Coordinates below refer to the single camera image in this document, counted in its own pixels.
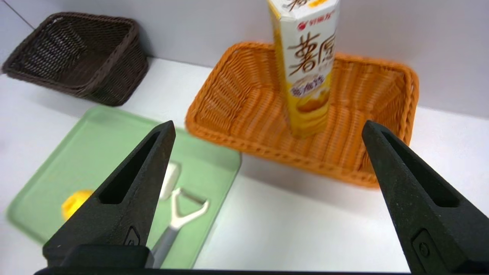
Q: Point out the orange wicker basket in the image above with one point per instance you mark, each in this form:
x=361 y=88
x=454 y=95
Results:
x=248 y=114

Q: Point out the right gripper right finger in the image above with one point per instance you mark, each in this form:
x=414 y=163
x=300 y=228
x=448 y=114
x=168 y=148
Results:
x=439 y=229

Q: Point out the green plastic tray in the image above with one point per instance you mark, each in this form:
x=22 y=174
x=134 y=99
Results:
x=95 y=145

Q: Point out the white soap bar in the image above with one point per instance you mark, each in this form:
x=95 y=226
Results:
x=171 y=179

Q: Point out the yellow white chips box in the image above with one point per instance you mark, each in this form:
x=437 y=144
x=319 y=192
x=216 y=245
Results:
x=305 y=76

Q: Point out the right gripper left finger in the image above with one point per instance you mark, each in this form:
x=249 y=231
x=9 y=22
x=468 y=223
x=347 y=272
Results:
x=126 y=214

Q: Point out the yellow duck scooter toy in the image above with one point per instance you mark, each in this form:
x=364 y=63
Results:
x=74 y=204

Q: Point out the dark brown wicker basket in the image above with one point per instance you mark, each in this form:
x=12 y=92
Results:
x=88 y=65

